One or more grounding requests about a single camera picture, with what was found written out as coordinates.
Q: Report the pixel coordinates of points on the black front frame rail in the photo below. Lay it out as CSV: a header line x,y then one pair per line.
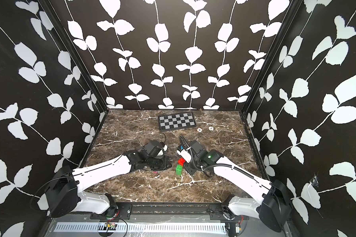
x,y
178,207

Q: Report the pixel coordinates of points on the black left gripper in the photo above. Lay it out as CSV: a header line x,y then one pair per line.
x,y
165,166

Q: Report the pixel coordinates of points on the red lego brick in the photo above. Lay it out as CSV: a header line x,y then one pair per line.
x,y
181,161

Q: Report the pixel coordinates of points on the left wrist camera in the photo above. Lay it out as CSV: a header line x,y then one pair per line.
x,y
163,150

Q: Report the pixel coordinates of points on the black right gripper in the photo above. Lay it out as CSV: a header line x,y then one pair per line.
x,y
187,166

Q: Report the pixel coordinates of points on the white slotted cable duct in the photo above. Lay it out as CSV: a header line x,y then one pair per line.
x,y
78,227

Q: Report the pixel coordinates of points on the green lego brick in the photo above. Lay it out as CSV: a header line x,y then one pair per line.
x,y
179,170

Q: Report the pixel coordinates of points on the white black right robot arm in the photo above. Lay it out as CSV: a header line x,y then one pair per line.
x,y
268,201

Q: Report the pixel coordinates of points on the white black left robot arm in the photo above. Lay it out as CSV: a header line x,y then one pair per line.
x,y
66,192

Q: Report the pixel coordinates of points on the black grey checkerboard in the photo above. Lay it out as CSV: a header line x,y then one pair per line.
x,y
176,121

